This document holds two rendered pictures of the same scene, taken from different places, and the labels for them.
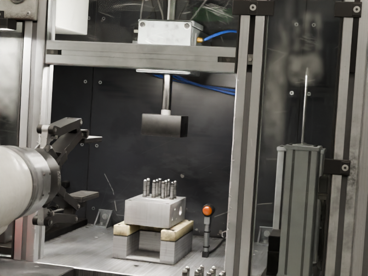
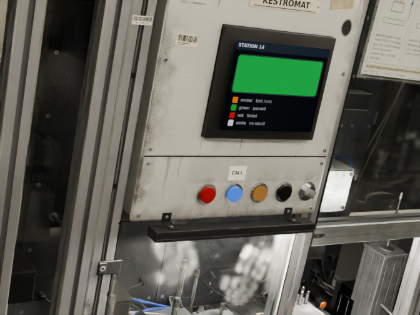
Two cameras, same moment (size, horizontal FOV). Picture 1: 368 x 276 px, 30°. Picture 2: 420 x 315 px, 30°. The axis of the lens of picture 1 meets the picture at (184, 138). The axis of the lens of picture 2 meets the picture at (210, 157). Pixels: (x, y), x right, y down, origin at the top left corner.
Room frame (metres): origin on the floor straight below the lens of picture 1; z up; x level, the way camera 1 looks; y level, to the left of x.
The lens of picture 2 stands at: (0.49, 1.60, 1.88)
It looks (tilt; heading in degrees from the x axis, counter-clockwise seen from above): 16 degrees down; 310
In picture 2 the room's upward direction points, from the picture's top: 11 degrees clockwise
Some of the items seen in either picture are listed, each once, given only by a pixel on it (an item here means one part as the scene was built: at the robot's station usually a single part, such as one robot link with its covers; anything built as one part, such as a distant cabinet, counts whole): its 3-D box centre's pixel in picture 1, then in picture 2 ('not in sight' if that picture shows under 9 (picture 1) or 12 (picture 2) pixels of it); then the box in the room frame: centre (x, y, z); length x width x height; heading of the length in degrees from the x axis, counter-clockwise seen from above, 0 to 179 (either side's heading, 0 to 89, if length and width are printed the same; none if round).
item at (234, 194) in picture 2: not in sight; (233, 193); (1.35, 0.50, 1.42); 0.03 x 0.02 x 0.03; 76
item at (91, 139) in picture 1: (84, 139); not in sight; (1.04, 0.15, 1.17); 0.07 x 0.03 x 0.01; 166
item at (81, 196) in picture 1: (81, 196); not in sight; (1.04, 0.15, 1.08); 0.07 x 0.03 x 0.01; 166
